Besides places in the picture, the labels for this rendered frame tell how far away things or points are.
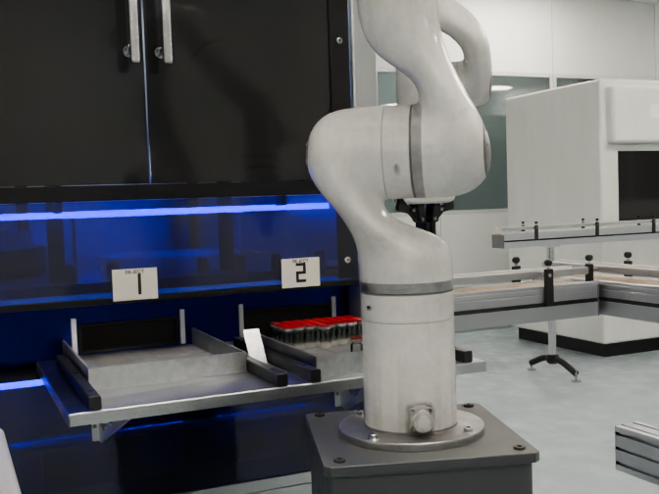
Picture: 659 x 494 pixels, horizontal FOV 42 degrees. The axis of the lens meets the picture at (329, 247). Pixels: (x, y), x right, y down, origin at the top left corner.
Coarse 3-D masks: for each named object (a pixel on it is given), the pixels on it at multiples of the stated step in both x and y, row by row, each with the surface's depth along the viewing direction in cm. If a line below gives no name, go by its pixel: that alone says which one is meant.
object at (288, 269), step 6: (300, 258) 176; (306, 258) 176; (312, 258) 177; (318, 258) 177; (282, 264) 174; (288, 264) 175; (294, 264) 175; (306, 264) 176; (312, 264) 177; (318, 264) 177; (282, 270) 174; (288, 270) 175; (294, 270) 175; (300, 270) 176; (306, 270) 176; (312, 270) 177; (318, 270) 177; (282, 276) 174; (288, 276) 175; (294, 276) 175; (300, 276) 176; (306, 276) 176; (312, 276) 177; (318, 276) 177; (282, 282) 174; (288, 282) 175; (294, 282) 175; (300, 282) 176; (306, 282) 176; (312, 282) 177; (318, 282) 178
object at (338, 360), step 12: (264, 336) 160; (276, 348) 154; (288, 348) 148; (336, 348) 164; (348, 348) 163; (300, 360) 144; (312, 360) 139; (324, 360) 138; (336, 360) 139; (348, 360) 140; (360, 360) 141; (324, 372) 138; (336, 372) 139; (348, 372) 140
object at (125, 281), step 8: (112, 272) 160; (120, 272) 161; (128, 272) 161; (136, 272) 162; (144, 272) 163; (152, 272) 163; (120, 280) 161; (128, 280) 162; (136, 280) 162; (144, 280) 163; (152, 280) 163; (120, 288) 161; (128, 288) 162; (136, 288) 162; (144, 288) 163; (152, 288) 163; (120, 296) 161; (128, 296) 162; (136, 296) 162; (144, 296) 163; (152, 296) 163
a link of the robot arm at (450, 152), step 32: (384, 0) 102; (416, 0) 102; (384, 32) 103; (416, 32) 103; (416, 64) 103; (448, 64) 105; (448, 96) 102; (416, 128) 104; (448, 128) 102; (480, 128) 104; (416, 160) 104; (448, 160) 103; (480, 160) 104; (416, 192) 107; (448, 192) 107
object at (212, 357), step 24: (192, 336) 175; (72, 360) 152; (96, 360) 160; (120, 360) 159; (144, 360) 158; (168, 360) 139; (192, 360) 140; (216, 360) 142; (240, 360) 144; (96, 384) 134; (120, 384) 136
